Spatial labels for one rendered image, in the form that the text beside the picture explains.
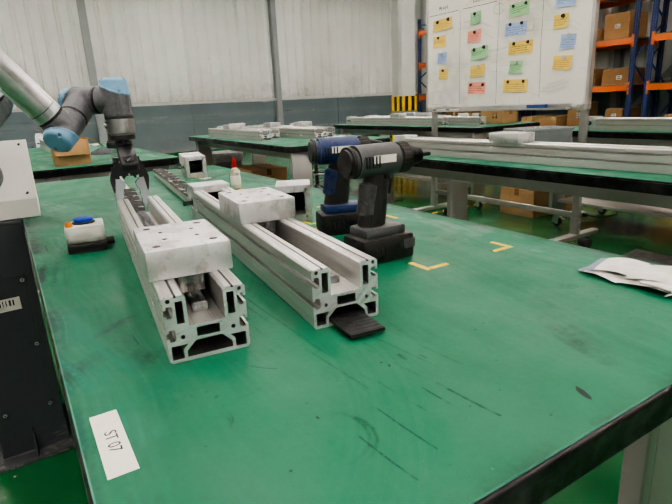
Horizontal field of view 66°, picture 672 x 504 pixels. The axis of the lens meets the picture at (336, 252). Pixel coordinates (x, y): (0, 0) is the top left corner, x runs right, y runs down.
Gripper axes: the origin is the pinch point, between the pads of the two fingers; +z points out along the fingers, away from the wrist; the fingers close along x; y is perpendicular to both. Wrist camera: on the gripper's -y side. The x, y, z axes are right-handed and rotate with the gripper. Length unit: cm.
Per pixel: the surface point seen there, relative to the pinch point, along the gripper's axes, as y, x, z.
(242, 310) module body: -100, -4, -2
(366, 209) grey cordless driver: -78, -34, -7
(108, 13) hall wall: 1093, -81, -222
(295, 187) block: -36, -37, -5
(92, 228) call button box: -35.9, 11.6, -1.9
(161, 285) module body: -95, 4, -5
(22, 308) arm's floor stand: 19, 36, 31
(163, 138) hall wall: 1097, -155, 38
